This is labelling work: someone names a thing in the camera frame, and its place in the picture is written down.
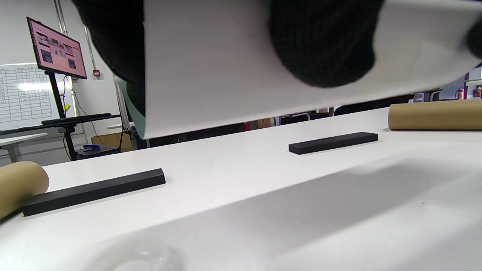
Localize person's right hand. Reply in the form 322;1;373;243
466;19;482;60

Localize black keyboard tray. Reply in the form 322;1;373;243
0;113;122;137

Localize brown cardboard box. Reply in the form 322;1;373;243
91;132;133;152

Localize black monitor stand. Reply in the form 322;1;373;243
45;72;78;162

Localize silver tripod pole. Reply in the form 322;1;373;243
112;77;131;132

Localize brown cardboard mailing tube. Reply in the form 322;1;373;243
0;161;50;221
388;99;482;132

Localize white side desk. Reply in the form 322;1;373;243
0;132;49;163

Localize black low box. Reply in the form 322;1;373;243
76;147;121;161

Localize whiteboard with grid chart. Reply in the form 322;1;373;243
0;63;78;131

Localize black bar weight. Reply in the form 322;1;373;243
21;168;166;218
288;131;379;155

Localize colourful cartoon grid poster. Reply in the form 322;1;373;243
124;0;482;140

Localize person's left hand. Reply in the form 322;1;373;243
72;0;384;115

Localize monitor with pink screen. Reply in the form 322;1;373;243
26;17;88;80

